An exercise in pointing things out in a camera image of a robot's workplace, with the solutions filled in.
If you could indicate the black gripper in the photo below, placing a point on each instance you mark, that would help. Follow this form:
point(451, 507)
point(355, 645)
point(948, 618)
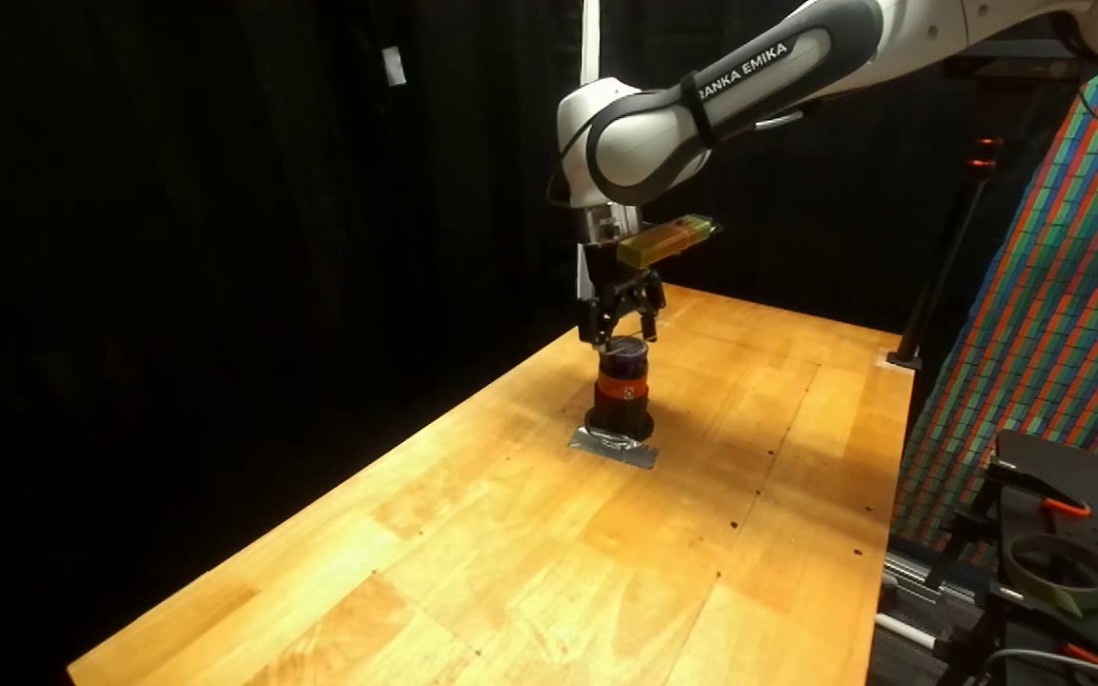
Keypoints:
point(610, 271)

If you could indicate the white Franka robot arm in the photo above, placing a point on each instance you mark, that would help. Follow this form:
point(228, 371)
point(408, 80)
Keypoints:
point(651, 126)

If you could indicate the dark bottle with orange band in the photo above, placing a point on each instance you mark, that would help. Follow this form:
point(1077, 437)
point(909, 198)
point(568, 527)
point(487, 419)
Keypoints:
point(618, 393)

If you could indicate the silver foil patch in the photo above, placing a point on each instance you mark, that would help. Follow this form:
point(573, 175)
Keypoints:
point(610, 452)

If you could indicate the black metal pole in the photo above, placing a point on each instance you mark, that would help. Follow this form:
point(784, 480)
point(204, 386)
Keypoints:
point(942, 262)

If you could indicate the small white tag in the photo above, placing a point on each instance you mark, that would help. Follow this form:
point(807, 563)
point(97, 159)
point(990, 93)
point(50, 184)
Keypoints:
point(396, 66)

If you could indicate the black curtain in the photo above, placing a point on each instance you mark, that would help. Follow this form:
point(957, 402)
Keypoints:
point(193, 254)

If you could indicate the multicoloured striped panel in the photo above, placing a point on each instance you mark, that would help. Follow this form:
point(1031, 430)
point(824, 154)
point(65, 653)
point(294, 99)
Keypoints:
point(1056, 316)

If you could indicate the orange black bar clamp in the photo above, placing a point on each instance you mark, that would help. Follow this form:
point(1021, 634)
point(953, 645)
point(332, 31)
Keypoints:
point(1083, 653)
point(1064, 507)

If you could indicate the olive tape roll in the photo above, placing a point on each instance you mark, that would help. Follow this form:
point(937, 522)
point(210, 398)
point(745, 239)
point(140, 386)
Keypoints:
point(1056, 595)

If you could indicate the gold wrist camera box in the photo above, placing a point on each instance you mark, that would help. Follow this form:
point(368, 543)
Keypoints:
point(669, 239)

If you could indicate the white vertical post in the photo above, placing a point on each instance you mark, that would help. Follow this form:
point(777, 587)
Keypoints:
point(590, 38)

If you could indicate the grey metal rail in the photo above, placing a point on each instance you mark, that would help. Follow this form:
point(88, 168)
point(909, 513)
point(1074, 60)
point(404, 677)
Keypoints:
point(918, 595)

